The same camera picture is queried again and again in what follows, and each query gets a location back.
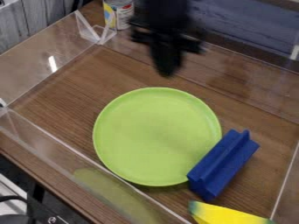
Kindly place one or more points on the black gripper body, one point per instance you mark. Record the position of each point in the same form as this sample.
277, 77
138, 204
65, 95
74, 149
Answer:
164, 25

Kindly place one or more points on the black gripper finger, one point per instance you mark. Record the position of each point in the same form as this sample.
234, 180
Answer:
177, 60
158, 56

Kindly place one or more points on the blue star-shaped block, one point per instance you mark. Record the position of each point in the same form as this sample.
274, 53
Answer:
216, 170

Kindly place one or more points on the yellow green banana toy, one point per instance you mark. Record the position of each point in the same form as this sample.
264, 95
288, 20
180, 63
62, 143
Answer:
210, 214

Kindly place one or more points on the green round plate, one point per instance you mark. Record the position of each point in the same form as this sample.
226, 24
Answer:
153, 133

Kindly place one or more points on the white labelled can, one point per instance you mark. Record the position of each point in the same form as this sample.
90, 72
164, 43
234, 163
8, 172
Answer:
118, 12

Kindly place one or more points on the clear acrylic enclosure wall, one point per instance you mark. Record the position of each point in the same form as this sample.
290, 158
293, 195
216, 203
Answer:
64, 75

